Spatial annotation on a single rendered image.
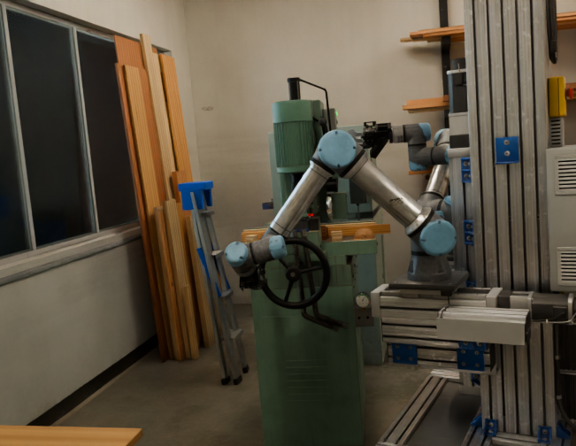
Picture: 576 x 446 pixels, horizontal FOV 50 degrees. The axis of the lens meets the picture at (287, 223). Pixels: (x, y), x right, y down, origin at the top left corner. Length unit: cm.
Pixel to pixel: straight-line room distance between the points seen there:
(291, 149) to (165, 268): 160
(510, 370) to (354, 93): 313
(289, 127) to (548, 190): 109
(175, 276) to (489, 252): 230
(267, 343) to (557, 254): 125
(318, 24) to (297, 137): 256
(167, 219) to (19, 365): 132
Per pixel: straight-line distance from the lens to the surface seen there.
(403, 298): 216
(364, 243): 257
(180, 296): 403
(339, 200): 286
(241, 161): 519
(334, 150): 190
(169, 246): 399
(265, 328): 269
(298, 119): 264
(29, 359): 328
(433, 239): 196
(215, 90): 527
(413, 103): 460
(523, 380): 236
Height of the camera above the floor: 129
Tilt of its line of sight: 7 degrees down
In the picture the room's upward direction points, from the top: 5 degrees counter-clockwise
